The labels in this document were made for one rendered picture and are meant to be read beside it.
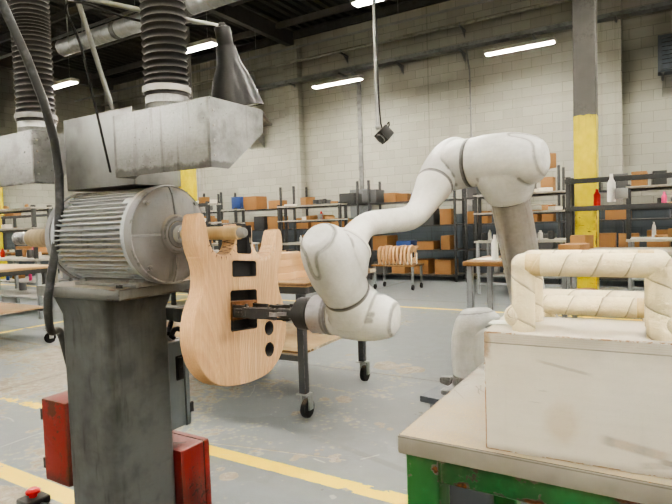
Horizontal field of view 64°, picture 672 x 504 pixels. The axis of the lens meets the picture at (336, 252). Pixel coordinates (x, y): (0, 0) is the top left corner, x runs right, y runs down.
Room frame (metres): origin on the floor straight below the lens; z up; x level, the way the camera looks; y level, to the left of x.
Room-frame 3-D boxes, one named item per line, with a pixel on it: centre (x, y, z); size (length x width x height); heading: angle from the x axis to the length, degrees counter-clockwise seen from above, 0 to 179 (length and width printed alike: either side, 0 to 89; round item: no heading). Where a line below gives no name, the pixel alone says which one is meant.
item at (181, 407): (1.63, 0.55, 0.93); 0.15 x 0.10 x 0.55; 59
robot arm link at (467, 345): (1.72, -0.45, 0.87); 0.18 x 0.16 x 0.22; 52
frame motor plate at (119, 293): (1.50, 0.63, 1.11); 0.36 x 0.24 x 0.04; 59
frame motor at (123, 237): (1.48, 0.57, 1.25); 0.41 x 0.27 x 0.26; 59
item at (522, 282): (0.76, -0.27, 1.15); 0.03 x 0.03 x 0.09
